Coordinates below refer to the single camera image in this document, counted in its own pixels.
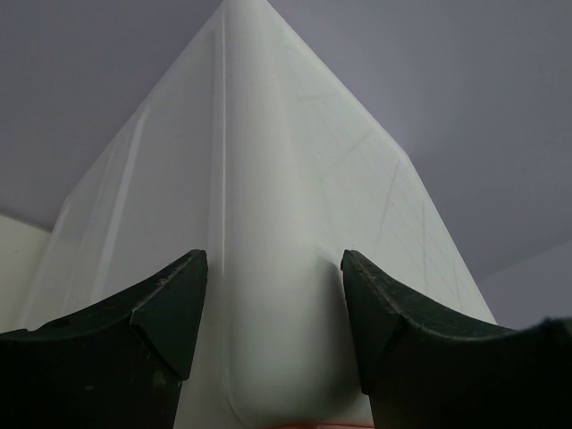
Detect white shoe cabinet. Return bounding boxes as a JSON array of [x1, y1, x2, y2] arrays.
[[17, 1, 493, 428]]

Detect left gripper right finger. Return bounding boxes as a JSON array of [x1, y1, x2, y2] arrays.
[[341, 250, 571, 428]]

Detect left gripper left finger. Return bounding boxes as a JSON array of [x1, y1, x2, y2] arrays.
[[1, 250, 208, 428]]

